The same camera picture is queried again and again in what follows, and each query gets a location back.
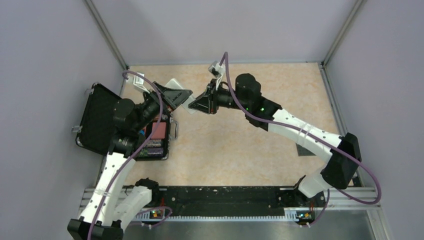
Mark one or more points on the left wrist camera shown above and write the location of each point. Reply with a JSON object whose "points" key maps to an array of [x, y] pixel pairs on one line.
{"points": [[138, 82]]}

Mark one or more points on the white remote control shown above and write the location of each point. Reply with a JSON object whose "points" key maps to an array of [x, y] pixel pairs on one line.
{"points": [[179, 95]]}

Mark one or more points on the grey brick baseplate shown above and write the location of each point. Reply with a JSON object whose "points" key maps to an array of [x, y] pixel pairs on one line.
{"points": [[303, 152]]}

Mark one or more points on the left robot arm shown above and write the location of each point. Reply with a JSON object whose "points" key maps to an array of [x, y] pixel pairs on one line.
{"points": [[104, 218]]}

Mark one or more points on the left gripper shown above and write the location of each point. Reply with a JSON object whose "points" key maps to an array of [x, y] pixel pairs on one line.
{"points": [[173, 97]]}

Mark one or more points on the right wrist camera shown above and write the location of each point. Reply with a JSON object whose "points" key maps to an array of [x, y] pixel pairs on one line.
{"points": [[218, 71]]}

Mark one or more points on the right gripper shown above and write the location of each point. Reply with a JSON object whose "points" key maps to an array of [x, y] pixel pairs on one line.
{"points": [[208, 102]]}

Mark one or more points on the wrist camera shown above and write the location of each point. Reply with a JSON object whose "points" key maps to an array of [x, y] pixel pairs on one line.
{"points": [[138, 82], [218, 71]]}

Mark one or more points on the black open case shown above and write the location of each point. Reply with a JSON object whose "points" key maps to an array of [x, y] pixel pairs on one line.
{"points": [[96, 128]]}

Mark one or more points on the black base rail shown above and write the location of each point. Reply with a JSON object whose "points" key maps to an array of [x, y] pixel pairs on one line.
{"points": [[236, 203]]}

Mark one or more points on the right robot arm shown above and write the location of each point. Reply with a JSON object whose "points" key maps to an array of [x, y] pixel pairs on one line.
{"points": [[338, 170]]}

